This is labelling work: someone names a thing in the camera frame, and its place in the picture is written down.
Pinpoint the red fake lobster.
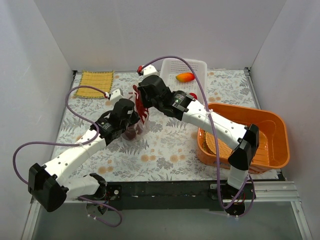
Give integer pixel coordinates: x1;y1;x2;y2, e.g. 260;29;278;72
132;85;149;124

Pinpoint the clear zip top bag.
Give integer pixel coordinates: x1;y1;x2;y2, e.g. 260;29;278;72
121;84;150;142

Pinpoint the orange yellow fake mango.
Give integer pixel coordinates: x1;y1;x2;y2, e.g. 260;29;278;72
175;72;195;83

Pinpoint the red fake tomato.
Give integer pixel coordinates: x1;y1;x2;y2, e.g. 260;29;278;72
189;92;198;100

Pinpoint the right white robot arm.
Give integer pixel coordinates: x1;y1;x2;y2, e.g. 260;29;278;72
137;75;259;199

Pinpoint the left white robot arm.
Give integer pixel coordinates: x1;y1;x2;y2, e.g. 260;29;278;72
28;98;140;212

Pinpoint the dark red fake fruit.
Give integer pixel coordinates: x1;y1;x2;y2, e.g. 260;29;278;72
122;124;144;141

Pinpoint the white perforated plastic basket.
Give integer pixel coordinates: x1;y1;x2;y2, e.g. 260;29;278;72
159;58;207;104

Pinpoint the yellow woven mat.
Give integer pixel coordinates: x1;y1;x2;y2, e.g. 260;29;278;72
74;70;114;99

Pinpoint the round woven bamboo tray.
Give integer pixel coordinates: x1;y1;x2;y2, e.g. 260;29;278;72
204;132;237;160

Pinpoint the orange plastic tub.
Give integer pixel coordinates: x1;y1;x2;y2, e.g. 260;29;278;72
196;103;290;174

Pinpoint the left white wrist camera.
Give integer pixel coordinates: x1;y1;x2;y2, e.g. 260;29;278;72
104;88;124;104

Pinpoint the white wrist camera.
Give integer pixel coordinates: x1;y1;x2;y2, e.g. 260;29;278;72
104;88;124;104
137;64;158;77

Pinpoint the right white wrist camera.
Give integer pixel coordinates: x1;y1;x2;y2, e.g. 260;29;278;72
137;64;158;77

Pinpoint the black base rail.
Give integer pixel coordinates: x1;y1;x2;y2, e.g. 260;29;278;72
82;179;258;212

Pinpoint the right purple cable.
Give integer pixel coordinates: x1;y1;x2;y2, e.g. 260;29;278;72
143;55;257;218

